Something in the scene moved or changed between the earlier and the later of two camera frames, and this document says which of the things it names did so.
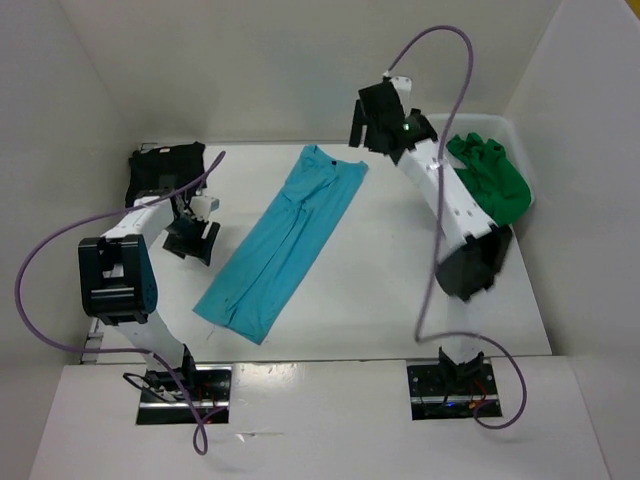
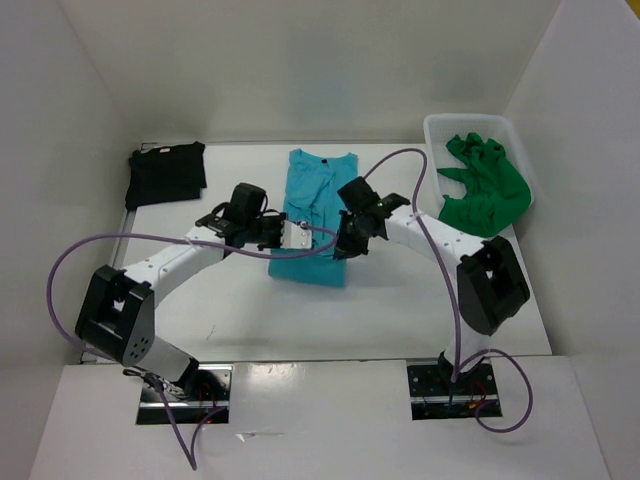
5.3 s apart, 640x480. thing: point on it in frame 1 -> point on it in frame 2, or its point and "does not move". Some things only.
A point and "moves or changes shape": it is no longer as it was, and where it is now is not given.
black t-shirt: (159, 171) does not move
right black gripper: (356, 133) -> (346, 249)
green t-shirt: (492, 176) does not move
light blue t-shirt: (263, 273) moves or changes shape
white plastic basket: (488, 127) does not move
